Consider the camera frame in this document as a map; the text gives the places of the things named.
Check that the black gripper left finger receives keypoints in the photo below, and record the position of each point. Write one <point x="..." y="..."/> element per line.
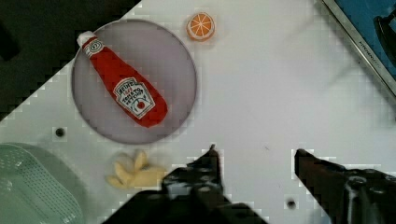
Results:
<point x="197" y="188"/>

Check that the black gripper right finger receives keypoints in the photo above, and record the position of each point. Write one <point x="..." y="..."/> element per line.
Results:
<point x="348" y="196"/>

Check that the oven door with black handle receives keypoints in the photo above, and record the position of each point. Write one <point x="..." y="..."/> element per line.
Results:
<point x="370" y="27"/>

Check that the yellow peeled banana toy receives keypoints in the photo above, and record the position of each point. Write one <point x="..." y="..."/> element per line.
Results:
<point x="141" y="175"/>

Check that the red plush ketchup bottle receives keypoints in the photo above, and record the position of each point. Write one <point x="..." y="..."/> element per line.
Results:
<point x="135" y="95"/>

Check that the grey round plate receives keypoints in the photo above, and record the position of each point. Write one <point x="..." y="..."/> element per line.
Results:
<point x="161" y="58"/>

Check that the orange slice toy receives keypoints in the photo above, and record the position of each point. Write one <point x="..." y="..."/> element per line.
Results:
<point x="200" y="27"/>

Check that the green colander basket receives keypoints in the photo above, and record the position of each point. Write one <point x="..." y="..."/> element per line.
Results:
<point x="30" y="194"/>

